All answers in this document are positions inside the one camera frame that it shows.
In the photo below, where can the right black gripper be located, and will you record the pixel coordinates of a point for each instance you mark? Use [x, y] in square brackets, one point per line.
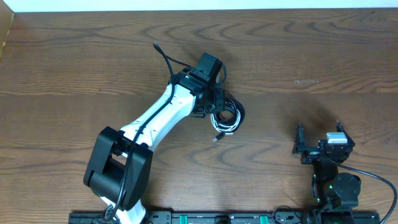
[310, 155]

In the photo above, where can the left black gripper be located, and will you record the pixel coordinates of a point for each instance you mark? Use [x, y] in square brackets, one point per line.
[221, 96]

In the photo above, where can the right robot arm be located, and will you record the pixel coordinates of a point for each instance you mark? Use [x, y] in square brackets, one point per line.
[337, 192]

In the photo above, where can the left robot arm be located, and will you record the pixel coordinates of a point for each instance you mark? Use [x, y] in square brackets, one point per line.
[119, 166]

